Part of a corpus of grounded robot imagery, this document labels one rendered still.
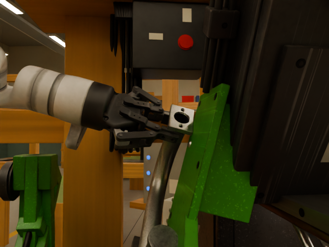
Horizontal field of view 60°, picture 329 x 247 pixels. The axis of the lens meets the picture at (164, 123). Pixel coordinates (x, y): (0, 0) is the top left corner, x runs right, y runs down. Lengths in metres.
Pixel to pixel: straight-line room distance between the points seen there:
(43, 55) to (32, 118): 11.34
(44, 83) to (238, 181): 0.31
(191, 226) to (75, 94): 0.25
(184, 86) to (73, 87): 10.10
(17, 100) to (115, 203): 0.37
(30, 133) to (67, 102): 0.41
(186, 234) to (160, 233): 0.04
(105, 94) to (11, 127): 0.46
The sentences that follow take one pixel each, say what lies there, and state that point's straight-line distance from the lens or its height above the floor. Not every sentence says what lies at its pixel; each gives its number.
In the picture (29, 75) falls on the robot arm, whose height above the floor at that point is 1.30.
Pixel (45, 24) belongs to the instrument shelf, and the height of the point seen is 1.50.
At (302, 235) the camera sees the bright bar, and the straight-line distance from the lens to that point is 0.41.
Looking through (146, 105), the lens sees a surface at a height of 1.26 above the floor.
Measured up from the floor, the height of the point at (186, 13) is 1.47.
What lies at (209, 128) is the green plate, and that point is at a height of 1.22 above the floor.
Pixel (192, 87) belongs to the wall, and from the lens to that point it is 10.50.
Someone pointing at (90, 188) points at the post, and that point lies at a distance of 0.73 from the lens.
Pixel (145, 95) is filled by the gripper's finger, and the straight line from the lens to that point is 0.50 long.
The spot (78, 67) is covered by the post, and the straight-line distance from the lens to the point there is 0.74.
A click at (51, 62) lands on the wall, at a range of 11.97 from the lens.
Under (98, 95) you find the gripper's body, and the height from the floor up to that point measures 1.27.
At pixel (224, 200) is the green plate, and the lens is 0.38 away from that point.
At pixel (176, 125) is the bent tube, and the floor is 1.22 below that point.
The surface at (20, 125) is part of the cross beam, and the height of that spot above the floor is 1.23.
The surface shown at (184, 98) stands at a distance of 7.37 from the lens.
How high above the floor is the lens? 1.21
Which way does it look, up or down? 2 degrees up
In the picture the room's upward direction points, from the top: straight up
